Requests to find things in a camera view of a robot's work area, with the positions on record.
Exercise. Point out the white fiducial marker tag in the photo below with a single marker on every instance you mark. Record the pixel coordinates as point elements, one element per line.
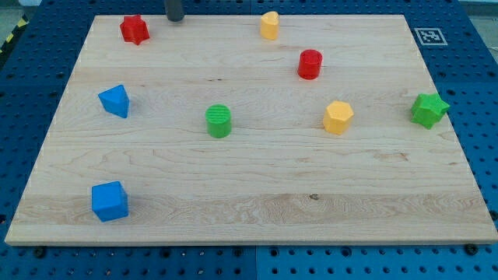
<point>430,36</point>

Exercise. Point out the green cylinder block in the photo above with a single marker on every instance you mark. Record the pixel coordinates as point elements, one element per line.
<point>218,119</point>

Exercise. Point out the blue triangle block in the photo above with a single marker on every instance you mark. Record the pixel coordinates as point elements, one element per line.
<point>115,101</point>

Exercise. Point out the red cylinder block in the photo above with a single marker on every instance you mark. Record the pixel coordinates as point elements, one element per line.
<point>309,66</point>

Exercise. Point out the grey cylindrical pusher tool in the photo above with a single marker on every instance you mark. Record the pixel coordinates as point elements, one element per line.
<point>174,10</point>

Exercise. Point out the green star block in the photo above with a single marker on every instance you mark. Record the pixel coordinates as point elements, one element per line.
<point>428,109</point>

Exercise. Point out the yellow hexagon block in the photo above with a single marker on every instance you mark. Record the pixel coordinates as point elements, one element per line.
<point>337,117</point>

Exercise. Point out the blue cube block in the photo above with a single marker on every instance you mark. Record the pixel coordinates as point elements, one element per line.
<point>109,201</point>

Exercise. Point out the red star block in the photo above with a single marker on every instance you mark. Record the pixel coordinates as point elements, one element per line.
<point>134,29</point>

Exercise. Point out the wooden board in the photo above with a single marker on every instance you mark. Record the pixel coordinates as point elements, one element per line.
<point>279,177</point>

